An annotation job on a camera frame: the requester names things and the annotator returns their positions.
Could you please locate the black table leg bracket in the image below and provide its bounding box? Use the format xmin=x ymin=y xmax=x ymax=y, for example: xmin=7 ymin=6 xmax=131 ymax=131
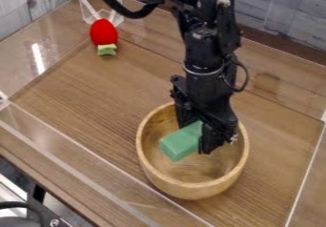
xmin=27 ymin=184 xmax=72 ymax=227

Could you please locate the black cable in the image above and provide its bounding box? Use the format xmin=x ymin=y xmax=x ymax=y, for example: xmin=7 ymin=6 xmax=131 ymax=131
xmin=0 ymin=201 xmax=43 ymax=227

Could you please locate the light wooden bowl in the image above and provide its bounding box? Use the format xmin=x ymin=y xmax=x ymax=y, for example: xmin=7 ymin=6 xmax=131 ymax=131
xmin=137 ymin=102 xmax=250 ymax=200

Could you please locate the green rectangular block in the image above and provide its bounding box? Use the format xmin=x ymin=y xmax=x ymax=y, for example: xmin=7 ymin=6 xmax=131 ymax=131
xmin=159 ymin=120 xmax=203 ymax=162

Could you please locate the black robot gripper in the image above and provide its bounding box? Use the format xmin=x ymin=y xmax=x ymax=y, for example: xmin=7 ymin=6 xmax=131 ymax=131
xmin=171 ymin=72 xmax=238 ymax=155

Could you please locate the red plush strawberry toy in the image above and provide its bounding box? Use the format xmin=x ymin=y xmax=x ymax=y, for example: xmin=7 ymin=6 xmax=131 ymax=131
xmin=90 ymin=19 xmax=119 ymax=55

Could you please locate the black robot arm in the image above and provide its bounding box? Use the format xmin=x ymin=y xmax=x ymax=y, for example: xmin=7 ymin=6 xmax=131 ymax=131
xmin=103 ymin=0 xmax=246 ymax=154

